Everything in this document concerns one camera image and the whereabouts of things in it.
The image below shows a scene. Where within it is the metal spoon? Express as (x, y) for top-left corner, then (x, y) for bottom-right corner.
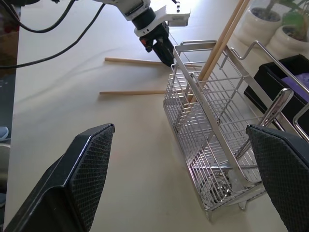
(193, 87), (295, 197)

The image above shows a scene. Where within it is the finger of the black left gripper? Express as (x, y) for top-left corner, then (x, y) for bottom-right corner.
(154, 40), (173, 68)
(160, 38), (176, 64)

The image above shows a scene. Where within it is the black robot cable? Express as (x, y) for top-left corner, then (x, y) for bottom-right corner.
(0, 3), (105, 70)
(14, 0), (76, 33)

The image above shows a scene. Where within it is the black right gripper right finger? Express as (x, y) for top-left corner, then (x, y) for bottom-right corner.
(245, 124), (309, 232)

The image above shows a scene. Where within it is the light blue shoe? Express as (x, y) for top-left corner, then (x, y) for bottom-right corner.
(0, 126), (9, 142)

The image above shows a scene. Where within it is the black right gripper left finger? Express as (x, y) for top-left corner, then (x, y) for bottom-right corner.
(3, 123), (115, 232)

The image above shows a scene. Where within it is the purple item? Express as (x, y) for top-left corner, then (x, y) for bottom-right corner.
(281, 72), (309, 92)

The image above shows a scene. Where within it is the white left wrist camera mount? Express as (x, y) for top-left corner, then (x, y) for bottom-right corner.
(133, 0), (191, 38)

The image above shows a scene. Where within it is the wooden chopstick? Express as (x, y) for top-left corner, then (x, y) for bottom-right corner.
(189, 0), (251, 104)
(184, 0), (245, 107)
(104, 57), (202, 69)
(99, 89), (170, 96)

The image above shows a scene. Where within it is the silver wire basket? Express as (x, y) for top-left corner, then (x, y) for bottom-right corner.
(163, 40), (309, 221)

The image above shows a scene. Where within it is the white ribbed plant pot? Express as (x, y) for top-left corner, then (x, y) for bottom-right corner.
(238, 6), (283, 46)
(267, 24), (309, 58)

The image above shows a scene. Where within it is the black rectangular box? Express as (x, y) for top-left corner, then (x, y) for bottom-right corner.
(243, 53), (309, 133)

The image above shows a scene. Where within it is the green potted plant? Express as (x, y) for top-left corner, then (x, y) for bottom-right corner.
(281, 0), (309, 41)
(251, 0), (282, 22)

